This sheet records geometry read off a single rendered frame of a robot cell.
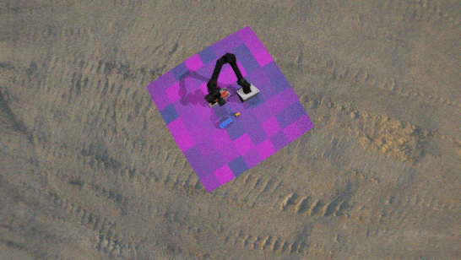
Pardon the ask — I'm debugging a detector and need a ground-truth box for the blue bar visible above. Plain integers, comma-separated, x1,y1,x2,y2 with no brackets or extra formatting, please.
219,118,233,129

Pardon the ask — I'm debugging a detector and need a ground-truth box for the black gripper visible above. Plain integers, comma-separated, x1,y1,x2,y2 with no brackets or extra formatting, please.
214,94,226,106

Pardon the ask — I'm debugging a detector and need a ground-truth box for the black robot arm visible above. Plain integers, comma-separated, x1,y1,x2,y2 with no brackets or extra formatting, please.
204,52,252,103

